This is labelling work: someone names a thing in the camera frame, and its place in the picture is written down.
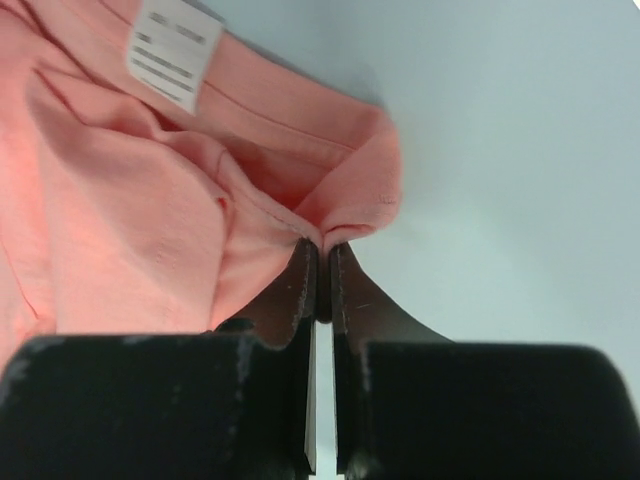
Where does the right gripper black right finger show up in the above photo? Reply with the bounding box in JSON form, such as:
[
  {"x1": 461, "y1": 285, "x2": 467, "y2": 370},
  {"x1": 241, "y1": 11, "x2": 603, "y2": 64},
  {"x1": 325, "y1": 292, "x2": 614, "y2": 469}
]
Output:
[{"x1": 328, "y1": 244, "x2": 639, "y2": 479}]

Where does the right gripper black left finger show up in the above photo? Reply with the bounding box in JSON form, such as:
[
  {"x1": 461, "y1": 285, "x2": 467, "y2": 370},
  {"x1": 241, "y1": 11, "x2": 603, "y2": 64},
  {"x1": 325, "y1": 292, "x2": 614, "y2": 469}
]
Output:
[{"x1": 1, "y1": 240, "x2": 319, "y2": 479}]

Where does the salmon pink t shirt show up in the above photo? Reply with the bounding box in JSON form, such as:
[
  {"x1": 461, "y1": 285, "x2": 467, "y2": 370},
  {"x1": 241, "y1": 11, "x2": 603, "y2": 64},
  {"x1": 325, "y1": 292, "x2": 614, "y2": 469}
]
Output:
[{"x1": 1, "y1": 1, "x2": 402, "y2": 361}]

